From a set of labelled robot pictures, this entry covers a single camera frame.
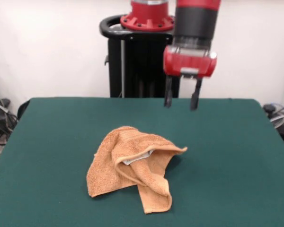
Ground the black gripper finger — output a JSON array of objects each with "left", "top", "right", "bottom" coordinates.
[
  {"left": 164, "top": 75, "right": 174, "bottom": 108},
  {"left": 190, "top": 78, "right": 203, "bottom": 111}
]

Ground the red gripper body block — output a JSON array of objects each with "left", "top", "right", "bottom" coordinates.
[{"left": 162, "top": 44, "right": 218, "bottom": 80}]

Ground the orange terry towel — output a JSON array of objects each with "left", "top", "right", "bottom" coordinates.
[{"left": 86, "top": 126, "right": 188, "bottom": 214}]

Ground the black power adapter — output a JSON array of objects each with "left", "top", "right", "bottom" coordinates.
[{"left": 263, "top": 103, "right": 277, "bottom": 114}]

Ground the dark green table cloth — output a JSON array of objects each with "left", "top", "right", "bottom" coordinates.
[{"left": 0, "top": 96, "right": 284, "bottom": 227}]

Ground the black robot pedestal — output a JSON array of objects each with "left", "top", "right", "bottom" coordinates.
[{"left": 99, "top": 14, "right": 180, "bottom": 99}]

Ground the tangle of black cables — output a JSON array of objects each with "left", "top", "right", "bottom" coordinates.
[{"left": 0, "top": 75, "right": 19, "bottom": 166}]

